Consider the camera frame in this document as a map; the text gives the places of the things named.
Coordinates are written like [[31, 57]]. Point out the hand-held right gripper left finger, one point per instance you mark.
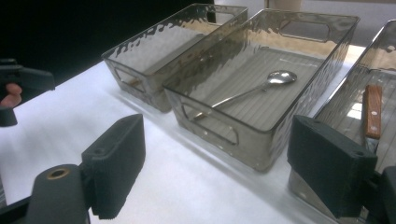
[[115, 165]]

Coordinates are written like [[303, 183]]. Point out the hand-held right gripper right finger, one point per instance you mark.
[[330, 168]]

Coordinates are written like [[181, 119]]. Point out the smoky transparent plastic bin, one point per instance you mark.
[[162, 46], [249, 140], [383, 62]]

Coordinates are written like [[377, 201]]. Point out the metal spoon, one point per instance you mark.
[[280, 77]]

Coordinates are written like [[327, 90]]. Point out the black curtain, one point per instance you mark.
[[62, 28]]

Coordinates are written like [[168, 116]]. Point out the light wooden shelf unit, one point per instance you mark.
[[283, 3]]

